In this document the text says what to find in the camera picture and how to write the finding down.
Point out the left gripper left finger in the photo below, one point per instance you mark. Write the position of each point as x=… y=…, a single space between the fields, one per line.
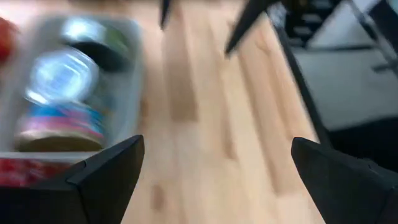
x=105 y=180

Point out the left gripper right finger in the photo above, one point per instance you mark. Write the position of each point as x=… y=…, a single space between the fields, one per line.
x=348 y=186

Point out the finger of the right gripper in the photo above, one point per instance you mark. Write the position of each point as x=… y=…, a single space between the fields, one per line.
x=245 y=28
x=165 y=12

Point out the gold lid tuna can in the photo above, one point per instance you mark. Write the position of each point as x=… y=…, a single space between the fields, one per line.
x=60 y=124

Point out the purple grape bunch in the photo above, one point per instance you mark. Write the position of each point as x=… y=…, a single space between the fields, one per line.
x=28 y=172

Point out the blue yellow label tin can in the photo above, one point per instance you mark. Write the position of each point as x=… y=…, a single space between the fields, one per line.
x=62 y=74

